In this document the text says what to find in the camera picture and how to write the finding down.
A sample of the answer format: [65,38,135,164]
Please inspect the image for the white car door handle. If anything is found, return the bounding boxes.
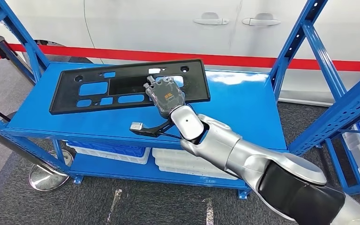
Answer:
[193,12,230,26]
[241,13,282,27]

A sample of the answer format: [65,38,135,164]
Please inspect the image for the white car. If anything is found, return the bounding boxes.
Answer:
[0,0,360,106]

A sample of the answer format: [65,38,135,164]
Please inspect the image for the stack of white trays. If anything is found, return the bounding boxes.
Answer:
[152,148,239,181]

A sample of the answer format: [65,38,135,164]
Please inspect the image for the clear shiny tape strip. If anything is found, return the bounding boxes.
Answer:
[202,198,215,225]
[106,187,123,225]

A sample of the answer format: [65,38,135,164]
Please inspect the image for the black plastic panel part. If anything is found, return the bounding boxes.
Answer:
[49,59,211,116]

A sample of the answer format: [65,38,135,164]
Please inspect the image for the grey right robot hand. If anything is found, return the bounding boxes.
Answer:
[143,75,186,119]

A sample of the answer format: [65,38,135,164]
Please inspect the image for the blue metal shelf rack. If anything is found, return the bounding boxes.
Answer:
[0,0,360,200]
[324,112,360,196]

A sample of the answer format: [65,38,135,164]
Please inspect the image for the black camera bracket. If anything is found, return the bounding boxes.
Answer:
[129,119,174,138]

